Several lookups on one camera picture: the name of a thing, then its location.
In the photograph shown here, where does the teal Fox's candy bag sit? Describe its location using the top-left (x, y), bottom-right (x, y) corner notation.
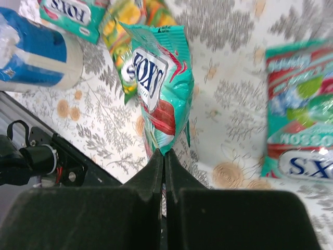
top-left (261, 39), bottom-right (332, 182)
top-left (121, 23), bottom-right (194, 155)

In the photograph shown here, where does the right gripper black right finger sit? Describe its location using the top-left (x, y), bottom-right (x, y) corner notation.
top-left (165, 151), bottom-right (320, 249)

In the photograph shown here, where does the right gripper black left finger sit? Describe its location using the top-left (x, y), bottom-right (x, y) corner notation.
top-left (1, 150), bottom-right (163, 249)

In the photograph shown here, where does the yellow green Fox's candy bag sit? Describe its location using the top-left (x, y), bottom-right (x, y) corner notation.
top-left (99, 0), bottom-right (176, 104)

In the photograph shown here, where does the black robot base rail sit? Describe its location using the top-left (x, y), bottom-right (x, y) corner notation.
top-left (1, 92), bottom-right (121, 187)

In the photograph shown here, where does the teal Fox's bag near left arm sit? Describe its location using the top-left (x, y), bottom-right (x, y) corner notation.
top-left (39, 0), bottom-right (109, 44)

